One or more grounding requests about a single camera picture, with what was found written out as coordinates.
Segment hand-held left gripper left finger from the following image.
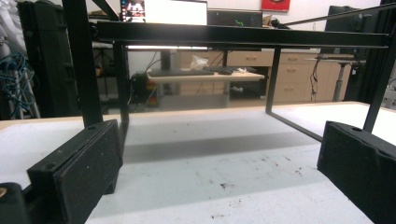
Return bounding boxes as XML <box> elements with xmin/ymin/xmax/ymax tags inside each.
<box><xmin>26</xmin><ymin>119</ymin><xmax>124</xmax><ymax>224</ymax></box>

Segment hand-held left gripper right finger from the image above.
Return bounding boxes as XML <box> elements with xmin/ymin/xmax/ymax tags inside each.
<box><xmin>317</xmin><ymin>120</ymin><xmax>396</xmax><ymax>224</ymax></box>

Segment black metal shelf rack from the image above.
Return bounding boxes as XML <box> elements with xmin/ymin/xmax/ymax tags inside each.
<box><xmin>61</xmin><ymin>0</ymin><xmax>396</xmax><ymax>143</ymax></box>

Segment small side desk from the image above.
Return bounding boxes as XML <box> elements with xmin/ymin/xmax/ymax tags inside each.
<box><xmin>317</xmin><ymin>54</ymin><xmax>367</xmax><ymax>103</ymax></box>

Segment wooden drawer cabinet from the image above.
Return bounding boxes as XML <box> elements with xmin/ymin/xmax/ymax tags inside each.
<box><xmin>178</xmin><ymin>49</ymin><xmax>353</xmax><ymax>104</ymax></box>

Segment large black hard case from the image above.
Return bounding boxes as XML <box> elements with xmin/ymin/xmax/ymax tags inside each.
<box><xmin>17</xmin><ymin>0</ymin><xmax>80</xmax><ymax>119</ymax></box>

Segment white table mat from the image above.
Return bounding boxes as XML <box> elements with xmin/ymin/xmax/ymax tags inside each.
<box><xmin>0</xmin><ymin>102</ymin><xmax>396</xmax><ymax>224</ymax></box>

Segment light wooden desk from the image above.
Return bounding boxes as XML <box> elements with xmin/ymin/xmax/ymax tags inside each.
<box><xmin>147</xmin><ymin>69</ymin><xmax>266</xmax><ymax>108</ymax></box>

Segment white plastic bag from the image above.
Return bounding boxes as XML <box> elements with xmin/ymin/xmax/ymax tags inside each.
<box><xmin>190</xmin><ymin>55</ymin><xmax>209</xmax><ymax>70</ymax></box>

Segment bright computer monitor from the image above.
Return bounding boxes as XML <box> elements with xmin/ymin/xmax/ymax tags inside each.
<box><xmin>120</xmin><ymin>0</ymin><xmax>208</xmax><ymax>26</ymax></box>

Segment dark computer monitor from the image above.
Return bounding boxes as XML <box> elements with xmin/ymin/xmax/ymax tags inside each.
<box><xmin>207</xmin><ymin>8</ymin><xmax>263</xmax><ymax>28</ymax></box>

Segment bundle of blue cables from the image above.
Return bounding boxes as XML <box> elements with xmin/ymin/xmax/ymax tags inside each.
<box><xmin>0</xmin><ymin>52</ymin><xmax>37</xmax><ymax>119</ymax></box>

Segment red wall poster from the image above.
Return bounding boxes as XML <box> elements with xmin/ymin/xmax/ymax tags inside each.
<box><xmin>261</xmin><ymin>0</ymin><xmax>291</xmax><ymax>13</ymax></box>

